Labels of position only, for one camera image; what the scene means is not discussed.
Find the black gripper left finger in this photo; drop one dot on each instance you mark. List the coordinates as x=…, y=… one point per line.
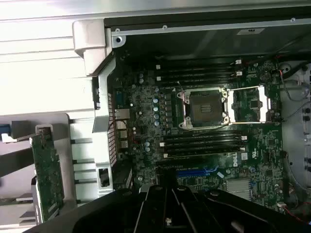
x=109, y=213

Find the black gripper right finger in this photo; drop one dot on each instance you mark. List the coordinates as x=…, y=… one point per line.
x=230, y=213

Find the silver chipset heatsink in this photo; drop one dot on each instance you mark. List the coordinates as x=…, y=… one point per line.
x=238, y=189

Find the blue expansion slot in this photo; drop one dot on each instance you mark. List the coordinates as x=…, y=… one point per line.
x=194, y=173

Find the black ram slot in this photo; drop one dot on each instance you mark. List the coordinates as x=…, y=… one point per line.
x=201, y=143
x=201, y=137
x=201, y=83
x=201, y=148
x=194, y=71
x=194, y=77
x=194, y=65

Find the green motherboard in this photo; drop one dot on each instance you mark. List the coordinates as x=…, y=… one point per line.
x=264, y=150

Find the grey parts rack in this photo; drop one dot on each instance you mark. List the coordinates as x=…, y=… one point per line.
x=64, y=131

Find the metal socket cover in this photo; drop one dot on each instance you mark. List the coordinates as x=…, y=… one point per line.
x=250, y=116

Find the silver drive cage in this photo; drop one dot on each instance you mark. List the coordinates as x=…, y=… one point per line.
x=295, y=136

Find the cpu socket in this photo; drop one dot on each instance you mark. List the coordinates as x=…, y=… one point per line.
x=205, y=108

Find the open pc case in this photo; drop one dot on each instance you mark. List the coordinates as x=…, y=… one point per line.
x=102, y=80

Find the blue plastic block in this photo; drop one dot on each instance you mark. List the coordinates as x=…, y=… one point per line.
x=4, y=128

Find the thin locking lever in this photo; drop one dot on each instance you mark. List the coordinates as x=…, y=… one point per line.
x=181, y=88

